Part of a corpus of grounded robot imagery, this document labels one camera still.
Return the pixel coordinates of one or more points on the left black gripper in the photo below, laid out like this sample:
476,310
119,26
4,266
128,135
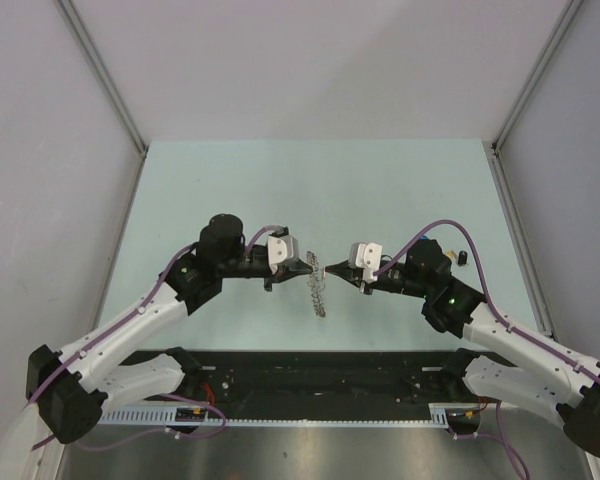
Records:
284,273

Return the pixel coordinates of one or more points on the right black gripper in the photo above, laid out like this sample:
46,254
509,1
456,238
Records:
352,275

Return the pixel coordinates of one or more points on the metal disc with keyrings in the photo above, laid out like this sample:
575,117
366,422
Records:
316,285

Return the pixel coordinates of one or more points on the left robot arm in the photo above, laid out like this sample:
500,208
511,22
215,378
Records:
76,385

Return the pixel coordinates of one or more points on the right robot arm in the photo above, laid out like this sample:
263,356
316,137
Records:
540,375

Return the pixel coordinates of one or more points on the small black cylinder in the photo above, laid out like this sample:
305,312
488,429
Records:
462,258

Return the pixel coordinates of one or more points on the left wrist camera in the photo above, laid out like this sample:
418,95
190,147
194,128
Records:
282,250

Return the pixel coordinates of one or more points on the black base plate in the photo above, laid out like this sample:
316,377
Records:
324,387

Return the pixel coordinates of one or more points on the right aluminium frame post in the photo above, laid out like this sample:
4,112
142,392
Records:
548,52

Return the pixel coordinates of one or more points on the aluminium frame post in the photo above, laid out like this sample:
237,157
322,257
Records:
548,52
88,48

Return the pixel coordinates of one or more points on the left aluminium frame post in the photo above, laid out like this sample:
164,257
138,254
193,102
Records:
88,48

